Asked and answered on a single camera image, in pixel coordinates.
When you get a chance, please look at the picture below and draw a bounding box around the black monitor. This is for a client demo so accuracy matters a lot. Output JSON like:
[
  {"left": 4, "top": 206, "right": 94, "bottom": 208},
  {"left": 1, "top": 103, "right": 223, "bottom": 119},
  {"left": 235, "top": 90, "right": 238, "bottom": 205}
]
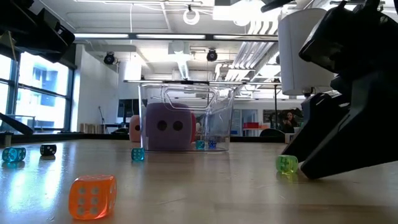
[{"left": 117, "top": 98, "right": 140, "bottom": 124}]

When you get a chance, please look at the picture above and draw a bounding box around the large pink foam die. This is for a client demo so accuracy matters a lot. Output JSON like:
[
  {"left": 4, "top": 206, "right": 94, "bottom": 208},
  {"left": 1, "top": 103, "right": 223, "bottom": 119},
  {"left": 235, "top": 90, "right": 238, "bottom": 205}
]
[{"left": 129, "top": 114, "right": 141, "bottom": 143}]

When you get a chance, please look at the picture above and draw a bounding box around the large red foam die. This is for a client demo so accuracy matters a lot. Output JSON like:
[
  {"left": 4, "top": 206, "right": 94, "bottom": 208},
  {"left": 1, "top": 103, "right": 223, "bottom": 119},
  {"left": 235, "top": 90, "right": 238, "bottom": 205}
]
[{"left": 190, "top": 112, "right": 197, "bottom": 143}]

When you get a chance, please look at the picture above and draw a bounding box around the person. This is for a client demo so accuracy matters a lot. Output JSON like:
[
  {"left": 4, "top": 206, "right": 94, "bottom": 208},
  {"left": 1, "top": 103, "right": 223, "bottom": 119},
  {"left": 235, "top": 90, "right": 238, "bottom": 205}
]
[{"left": 280, "top": 111, "right": 300, "bottom": 134}]

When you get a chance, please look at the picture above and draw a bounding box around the small green translucent die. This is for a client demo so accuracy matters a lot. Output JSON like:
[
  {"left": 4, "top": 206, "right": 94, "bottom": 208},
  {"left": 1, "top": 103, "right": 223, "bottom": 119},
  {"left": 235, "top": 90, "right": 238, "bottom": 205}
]
[{"left": 275, "top": 154, "right": 299, "bottom": 174}]

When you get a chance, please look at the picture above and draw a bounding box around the clear plastic bin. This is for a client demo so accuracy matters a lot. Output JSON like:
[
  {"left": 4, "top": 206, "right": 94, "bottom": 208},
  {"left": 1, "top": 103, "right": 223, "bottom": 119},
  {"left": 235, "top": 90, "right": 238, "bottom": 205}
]
[{"left": 138, "top": 82, "right": 236, "bottom": 153}]

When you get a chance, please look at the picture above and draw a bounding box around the white shade wooden base lamp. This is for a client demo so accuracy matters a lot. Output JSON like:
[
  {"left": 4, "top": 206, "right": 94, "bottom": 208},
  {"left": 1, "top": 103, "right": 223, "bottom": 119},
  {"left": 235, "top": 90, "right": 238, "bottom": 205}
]
[{"left": 277, "top": 7, "right": 338, "bottom": 100}]

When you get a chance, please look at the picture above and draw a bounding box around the small black die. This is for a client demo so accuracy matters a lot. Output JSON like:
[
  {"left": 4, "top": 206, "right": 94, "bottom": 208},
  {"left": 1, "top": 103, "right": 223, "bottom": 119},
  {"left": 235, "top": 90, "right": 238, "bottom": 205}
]
[{"left": 39, "top": 144, "right": 58, "bottom": 157}]

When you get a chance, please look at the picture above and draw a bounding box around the black aluminium table frame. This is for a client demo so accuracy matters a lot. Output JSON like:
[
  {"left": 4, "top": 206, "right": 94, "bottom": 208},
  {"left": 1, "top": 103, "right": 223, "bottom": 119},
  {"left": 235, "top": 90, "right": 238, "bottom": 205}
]
[{"left": 0, "top": 111, "right": 296, "bottom": 146}]

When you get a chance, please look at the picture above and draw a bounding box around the white hanging ring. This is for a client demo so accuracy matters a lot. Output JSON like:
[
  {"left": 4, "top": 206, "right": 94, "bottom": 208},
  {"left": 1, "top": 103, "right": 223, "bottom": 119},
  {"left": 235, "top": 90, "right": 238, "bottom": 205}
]
[{"left": 182, "top": 7, "right": 201, "bottom": 26}]

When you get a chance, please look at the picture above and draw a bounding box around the small orange translucent die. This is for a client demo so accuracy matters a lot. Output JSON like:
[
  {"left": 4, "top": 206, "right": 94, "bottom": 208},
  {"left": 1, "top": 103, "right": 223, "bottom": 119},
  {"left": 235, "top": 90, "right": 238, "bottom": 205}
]
[{"left": 68, "top": 174, "right": 118, "bottom": 220}]

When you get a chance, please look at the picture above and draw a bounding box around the large purple foam die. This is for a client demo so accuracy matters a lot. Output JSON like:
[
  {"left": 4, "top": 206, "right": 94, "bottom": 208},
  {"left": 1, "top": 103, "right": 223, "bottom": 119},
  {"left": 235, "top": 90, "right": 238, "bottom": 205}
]
[{"left": 145, "top": 102, "right": 193, "bottom": 152}]

